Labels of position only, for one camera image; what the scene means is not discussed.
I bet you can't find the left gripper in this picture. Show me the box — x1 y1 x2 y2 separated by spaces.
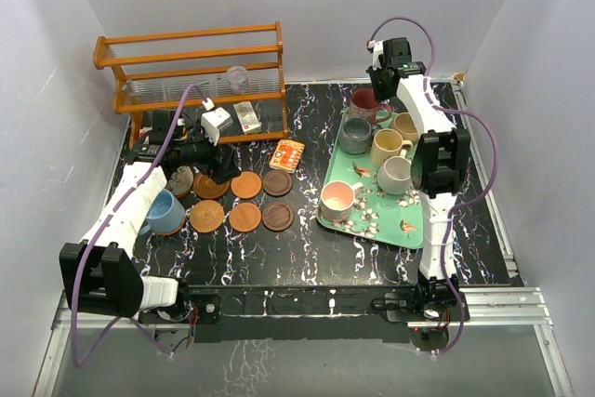
175 122 241 184

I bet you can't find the maroon mug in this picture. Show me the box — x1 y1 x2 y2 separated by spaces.
348 87 392 126

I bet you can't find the green mug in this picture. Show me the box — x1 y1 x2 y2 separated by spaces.
165 166 194 194

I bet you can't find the orange wooden coaster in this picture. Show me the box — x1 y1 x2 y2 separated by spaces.
231 171 262 199
229 202 261 232

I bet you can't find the blue mug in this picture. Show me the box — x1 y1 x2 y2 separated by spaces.
139 189 186 235

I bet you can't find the wooden shelf rack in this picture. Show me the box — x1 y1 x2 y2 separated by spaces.
93 21 289 143

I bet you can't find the dark walnut coaster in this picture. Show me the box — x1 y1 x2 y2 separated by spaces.
262 202 294 232
262 169 293 197

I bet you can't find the orange patterned card pack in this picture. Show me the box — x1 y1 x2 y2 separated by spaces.
269 139 305 174

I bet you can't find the white beige mug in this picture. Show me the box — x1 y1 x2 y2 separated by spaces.
377 156 412 195

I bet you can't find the green floral tray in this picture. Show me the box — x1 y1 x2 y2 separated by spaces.
318 123 423 249

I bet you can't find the pink mug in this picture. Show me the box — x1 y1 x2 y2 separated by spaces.
319 180 364 221

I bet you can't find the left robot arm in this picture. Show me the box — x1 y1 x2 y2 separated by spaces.
59 107 240 322

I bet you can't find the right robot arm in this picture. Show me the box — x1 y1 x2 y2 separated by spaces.
366 37 470 283

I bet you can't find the clear plastic cup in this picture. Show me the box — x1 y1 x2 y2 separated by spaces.
227 66 249 95

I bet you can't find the tan brown mug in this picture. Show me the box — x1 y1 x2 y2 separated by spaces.
389 112 419 145

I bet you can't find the white green small box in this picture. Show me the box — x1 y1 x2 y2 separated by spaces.
233 101 261 135

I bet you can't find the grey mug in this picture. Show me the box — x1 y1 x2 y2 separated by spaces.
338 117 380 155

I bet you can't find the yellow mug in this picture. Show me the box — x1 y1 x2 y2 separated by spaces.
370 128 414 168

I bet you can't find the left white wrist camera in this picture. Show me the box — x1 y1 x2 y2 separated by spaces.
200 98 232 145

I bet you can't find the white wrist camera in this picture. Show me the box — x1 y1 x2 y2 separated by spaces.
366 39 385 71
200 98 232 145

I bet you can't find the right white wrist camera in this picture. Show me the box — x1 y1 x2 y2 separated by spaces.
366 39 385 71

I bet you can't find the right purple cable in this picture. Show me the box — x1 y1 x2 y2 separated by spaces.
369 17 501 355

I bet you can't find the purple cable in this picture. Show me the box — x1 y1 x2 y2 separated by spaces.
369 17 501 355
69 84 215 368

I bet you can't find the black front base frame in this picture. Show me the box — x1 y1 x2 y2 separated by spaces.
140 285 469 342

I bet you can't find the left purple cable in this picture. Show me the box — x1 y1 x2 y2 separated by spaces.
69 84 215 368

